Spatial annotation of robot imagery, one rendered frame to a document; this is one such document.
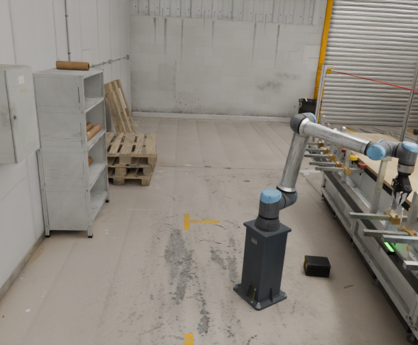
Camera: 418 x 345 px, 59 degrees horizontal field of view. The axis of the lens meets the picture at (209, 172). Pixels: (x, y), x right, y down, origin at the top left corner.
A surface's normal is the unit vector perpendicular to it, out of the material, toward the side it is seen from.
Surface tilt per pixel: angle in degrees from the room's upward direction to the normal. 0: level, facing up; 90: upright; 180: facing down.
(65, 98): 90
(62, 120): 90
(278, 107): 90
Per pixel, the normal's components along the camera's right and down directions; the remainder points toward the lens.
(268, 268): 0.55, 0.29
